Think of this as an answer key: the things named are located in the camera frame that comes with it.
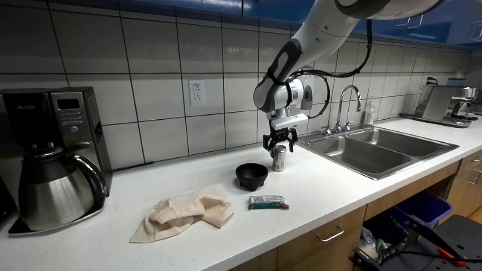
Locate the black bowl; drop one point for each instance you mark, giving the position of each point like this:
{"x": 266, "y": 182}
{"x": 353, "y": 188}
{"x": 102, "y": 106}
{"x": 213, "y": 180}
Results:
{"x": 250, "y": 175}

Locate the silver espresso machine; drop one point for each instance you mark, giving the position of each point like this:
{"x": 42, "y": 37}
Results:
{"x": 441, "y": 106}

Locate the black silver coffee maker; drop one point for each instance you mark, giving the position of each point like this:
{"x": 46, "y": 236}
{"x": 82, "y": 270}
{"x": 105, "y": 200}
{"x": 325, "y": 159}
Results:
{"x": 69, "y": 114}

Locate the beige crumpled cloth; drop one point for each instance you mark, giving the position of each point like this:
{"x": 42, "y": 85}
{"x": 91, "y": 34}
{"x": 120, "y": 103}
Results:
{"x": 180, "y": 213}

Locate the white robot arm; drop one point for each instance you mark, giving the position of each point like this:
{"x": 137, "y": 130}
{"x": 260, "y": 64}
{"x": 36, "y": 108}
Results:
{"x": 320, "y": 28}

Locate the chrome sink faucet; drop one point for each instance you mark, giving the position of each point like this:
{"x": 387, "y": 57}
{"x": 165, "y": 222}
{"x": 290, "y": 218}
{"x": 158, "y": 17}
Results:
{"x": 341, "y": 100}

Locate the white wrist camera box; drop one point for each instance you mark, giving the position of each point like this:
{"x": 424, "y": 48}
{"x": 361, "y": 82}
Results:
{"x": 290, "y": 121}

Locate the metal can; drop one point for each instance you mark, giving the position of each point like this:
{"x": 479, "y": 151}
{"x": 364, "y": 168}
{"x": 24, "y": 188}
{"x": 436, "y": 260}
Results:
{"x": 278, "y": 159}

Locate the blue upper cabinet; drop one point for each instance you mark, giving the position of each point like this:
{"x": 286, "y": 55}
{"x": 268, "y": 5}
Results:
{"x": 210, "y": 5}

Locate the steel coffee carafe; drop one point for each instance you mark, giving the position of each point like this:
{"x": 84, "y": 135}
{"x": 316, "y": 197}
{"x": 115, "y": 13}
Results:
{"x": 54, "y": 191}

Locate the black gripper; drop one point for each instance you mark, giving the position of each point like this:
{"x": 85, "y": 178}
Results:
{"x": 280, "y": 135}

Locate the green white snack package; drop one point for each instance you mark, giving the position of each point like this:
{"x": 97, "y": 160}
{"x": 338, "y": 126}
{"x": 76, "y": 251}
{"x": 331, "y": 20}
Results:
{"x": 266, "y": 203}

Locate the white wall outlet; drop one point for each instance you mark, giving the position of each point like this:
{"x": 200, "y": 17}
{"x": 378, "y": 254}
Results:
{"x": 197, "y": 94}

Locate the stainless steel double sink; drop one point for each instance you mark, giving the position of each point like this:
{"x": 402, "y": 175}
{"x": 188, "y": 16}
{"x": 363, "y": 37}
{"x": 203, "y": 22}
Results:
{"x": 370, "y": 153}

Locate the blue plastic bin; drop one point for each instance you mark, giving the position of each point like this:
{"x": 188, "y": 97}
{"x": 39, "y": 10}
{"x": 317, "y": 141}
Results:
{"x": 423, "y": 209}

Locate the wooden base cabinet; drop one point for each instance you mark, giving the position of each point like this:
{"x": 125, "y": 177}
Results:
{"x": 305, "y": 249}

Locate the small soap bottle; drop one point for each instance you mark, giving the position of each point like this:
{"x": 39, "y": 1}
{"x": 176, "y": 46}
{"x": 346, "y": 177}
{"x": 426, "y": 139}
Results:
{"x": 369, "y": 115}

